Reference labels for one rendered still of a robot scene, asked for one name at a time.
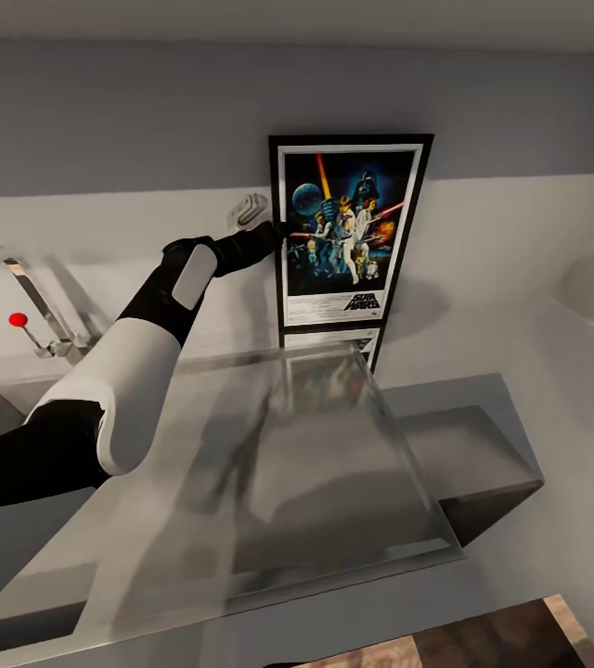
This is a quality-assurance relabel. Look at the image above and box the poster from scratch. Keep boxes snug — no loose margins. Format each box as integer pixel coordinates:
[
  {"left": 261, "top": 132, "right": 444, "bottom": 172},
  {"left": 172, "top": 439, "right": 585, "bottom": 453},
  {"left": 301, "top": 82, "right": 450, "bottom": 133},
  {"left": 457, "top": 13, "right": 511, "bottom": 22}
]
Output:
[{"left": 268, "top": 134, "right": 434, "bottom": 331}]

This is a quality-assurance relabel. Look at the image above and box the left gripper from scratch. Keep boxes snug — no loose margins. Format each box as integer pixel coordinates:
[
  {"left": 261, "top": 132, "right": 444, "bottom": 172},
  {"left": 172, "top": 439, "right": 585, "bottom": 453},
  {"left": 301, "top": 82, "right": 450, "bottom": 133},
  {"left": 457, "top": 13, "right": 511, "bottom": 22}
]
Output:
[{"left": 228, "top": 221, "right": 301, "bottom": 269}]

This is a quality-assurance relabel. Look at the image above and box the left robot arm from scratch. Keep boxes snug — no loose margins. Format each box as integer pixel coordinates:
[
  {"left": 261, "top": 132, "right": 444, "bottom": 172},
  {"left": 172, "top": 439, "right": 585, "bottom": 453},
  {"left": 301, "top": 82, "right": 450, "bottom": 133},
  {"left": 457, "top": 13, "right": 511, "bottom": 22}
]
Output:
[{"left": 0, "top": 193, "right": 301, "bottom": 592}]

